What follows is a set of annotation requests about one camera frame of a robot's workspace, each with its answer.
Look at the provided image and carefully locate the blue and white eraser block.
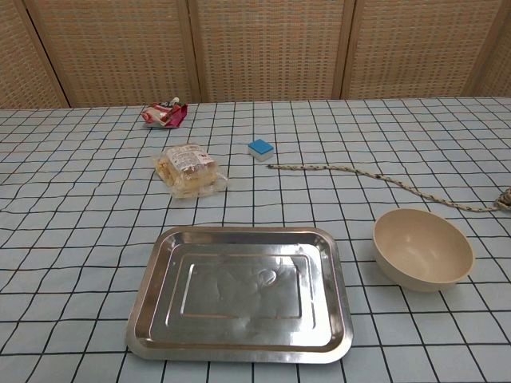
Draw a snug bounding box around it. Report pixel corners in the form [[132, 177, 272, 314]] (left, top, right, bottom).
[[247, 138, 275, 162]]

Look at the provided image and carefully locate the red and white snack packet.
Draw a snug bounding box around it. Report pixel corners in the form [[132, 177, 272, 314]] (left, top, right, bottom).
[[141, 97, 189, 129]]

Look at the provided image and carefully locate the beige round bowl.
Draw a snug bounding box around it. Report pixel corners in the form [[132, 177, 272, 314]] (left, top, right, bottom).
[[372, 207, 475, 294]]

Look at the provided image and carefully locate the woven rattan folding screen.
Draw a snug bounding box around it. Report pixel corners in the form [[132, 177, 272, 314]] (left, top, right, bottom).
[[0, 0, 511, 110]]

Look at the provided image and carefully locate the speckled beige rope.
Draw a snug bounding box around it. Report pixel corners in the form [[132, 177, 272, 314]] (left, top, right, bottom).
[[267, 162, 511, 214]]

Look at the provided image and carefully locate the blue checkered tablecloth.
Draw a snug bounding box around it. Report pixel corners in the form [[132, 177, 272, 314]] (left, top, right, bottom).
[[0, 95, 511, 383]]

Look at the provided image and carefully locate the plastic wrapped bread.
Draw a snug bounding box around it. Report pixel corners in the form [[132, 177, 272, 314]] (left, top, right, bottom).
[[151, 142, 230, 199]]

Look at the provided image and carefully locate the silver metal tray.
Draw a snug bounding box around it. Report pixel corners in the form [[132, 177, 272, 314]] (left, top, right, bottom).
[[125, 226, 355, 365]]

